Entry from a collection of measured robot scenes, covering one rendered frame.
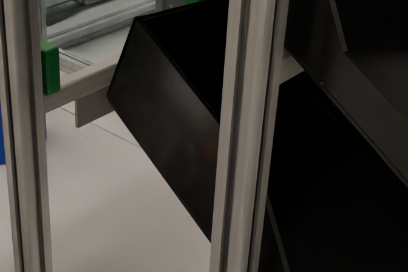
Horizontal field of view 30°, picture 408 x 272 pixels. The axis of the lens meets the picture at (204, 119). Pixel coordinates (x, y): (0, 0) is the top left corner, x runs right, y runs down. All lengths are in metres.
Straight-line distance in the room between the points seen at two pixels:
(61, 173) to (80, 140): 0.10
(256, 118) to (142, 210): 0.81
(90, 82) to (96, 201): 0.66
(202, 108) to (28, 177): 0.14
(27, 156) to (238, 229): 0.17
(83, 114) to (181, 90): 0.13
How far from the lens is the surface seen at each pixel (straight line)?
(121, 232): 1.11
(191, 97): 0.42
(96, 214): 1.14
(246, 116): 0.35
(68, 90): 0.51
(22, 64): 0.47
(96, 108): 0.55
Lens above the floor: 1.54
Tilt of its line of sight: 29 degrees down
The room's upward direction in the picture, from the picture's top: 4 degrees clockwise
